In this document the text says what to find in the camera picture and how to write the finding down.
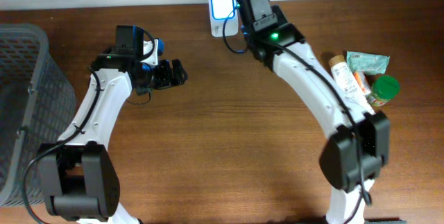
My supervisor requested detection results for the light green wipes packet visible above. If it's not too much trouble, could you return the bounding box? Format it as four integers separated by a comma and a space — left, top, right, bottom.
346, 51, 390, 76

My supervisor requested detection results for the grey plastic basket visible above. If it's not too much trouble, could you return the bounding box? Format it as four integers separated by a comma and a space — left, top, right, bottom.
1, 24, 76, 207

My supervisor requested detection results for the orange tissue pack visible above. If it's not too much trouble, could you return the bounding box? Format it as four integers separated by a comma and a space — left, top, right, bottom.
353, 71, 371, 97

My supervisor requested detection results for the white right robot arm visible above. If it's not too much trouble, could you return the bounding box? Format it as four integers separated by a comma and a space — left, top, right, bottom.
236, 0, 391, 223

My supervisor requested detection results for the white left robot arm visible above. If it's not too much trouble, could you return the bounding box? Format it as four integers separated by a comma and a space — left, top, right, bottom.
32, 25, 188, 223

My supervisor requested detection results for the white barcode scanner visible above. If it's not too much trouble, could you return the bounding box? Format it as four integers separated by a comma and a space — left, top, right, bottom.
208, 0, 239, 37

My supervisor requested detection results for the white tube with gold cap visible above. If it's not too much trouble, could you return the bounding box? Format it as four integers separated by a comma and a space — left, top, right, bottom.
329, 55, 375, 114

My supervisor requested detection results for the green lid jar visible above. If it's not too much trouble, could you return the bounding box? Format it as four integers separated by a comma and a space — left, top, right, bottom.
367, 76, 400, 107

